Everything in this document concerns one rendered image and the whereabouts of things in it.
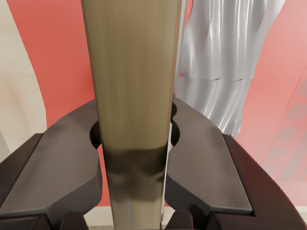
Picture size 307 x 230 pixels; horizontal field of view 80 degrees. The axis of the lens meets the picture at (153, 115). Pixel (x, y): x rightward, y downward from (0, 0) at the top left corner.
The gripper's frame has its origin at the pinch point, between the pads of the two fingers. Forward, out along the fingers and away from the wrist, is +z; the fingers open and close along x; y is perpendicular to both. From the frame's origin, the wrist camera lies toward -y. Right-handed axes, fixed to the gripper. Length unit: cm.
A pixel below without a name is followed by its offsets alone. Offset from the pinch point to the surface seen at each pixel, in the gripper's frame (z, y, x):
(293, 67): 5.3, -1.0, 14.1
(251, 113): 5.3, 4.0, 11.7
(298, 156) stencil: 5.3, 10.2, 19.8
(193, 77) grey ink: 4.8, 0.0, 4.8
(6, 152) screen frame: 4.8, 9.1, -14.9
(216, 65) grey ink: 4.8, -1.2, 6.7
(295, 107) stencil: 5.3, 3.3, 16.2
